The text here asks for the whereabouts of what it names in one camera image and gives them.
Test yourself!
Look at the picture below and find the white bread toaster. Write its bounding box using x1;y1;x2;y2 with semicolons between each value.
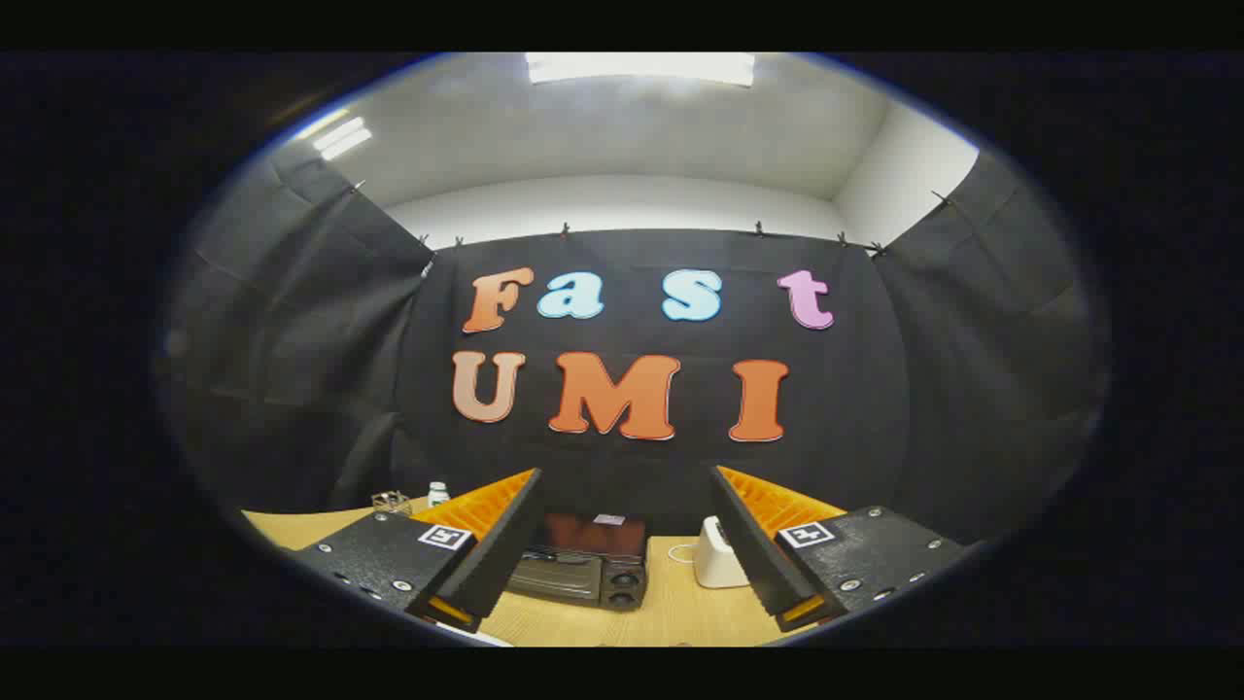
694;515;751;589

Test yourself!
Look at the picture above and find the small ceiling light panel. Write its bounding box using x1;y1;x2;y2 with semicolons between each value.
311;117;373;161

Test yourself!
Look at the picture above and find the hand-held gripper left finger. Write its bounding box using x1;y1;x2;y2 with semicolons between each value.
292;468;543;635

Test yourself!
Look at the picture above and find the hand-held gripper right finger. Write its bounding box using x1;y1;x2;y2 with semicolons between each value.
708;465;968;633

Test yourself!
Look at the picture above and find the large ceiling light panel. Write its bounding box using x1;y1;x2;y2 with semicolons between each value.
525;52;757;88

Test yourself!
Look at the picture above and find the black toaster oven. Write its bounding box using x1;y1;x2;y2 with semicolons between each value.
505;513;650;612

